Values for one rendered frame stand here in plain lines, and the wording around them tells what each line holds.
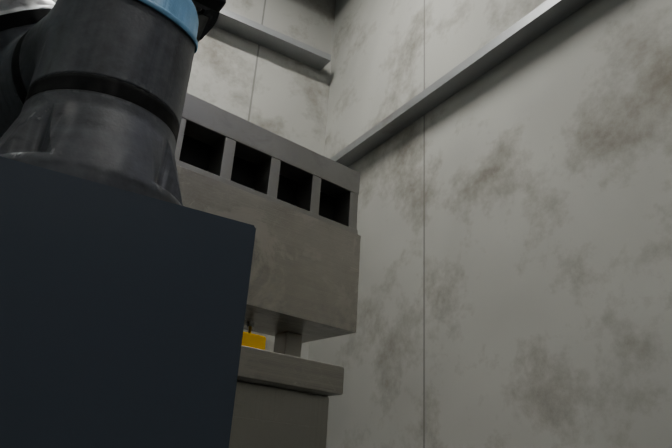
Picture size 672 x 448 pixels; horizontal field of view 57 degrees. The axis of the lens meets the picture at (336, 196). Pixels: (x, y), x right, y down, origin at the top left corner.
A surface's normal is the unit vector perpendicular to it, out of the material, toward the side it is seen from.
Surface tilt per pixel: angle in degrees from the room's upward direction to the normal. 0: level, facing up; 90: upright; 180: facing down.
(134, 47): 90
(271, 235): 90
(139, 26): 90
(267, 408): 90
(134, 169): 72
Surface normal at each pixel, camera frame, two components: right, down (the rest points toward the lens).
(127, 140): 0.62, -0.56
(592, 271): -0.85, -0.27
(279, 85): 0.52, -0.33
